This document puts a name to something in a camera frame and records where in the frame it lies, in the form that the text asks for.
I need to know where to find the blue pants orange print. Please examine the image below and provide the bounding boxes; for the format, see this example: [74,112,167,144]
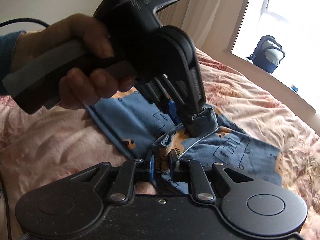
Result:
[86,91,281,193]

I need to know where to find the dark blue sleeve forearm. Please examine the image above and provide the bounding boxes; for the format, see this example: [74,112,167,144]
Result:
[0,30,25,96]

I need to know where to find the person's left hand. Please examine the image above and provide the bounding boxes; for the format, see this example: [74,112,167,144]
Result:
[11,13,137,111]

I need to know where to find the beige left curtain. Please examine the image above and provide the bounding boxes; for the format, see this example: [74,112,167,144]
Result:
[157,0,230,48]

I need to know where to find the pink floral bed cover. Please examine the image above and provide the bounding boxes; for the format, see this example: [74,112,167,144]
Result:
[1,50,319,239]

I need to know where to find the navy grey backpack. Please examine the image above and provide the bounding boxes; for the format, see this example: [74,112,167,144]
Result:
[246,35,286,74]

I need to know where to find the small blue box on sill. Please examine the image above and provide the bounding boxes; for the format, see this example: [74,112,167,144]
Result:
[291,85,298,93]

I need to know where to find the black cable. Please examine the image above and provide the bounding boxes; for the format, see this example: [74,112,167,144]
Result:
[0,17,51,240]

